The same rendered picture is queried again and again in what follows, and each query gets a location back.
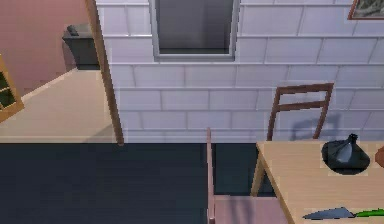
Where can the brown framed wall picture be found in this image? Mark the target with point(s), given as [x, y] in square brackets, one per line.
[368, 10]

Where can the wooden shelf cabinet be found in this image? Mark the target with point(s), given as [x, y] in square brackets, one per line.
[6, 96]

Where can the reddish brown round object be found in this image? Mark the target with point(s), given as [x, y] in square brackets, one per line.
[380, 156]

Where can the grey framed window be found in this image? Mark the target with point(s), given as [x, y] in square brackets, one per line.
[195, 28]

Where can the dark grey bin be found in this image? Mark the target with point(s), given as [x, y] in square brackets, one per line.
[83, 46]

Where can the brown wooden chair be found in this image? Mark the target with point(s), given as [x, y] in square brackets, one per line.
[300, 106]

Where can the pink wooden chair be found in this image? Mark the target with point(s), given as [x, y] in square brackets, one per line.
[246, 210]

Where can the light wooden table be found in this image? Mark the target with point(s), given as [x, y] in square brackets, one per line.
[316, 193]

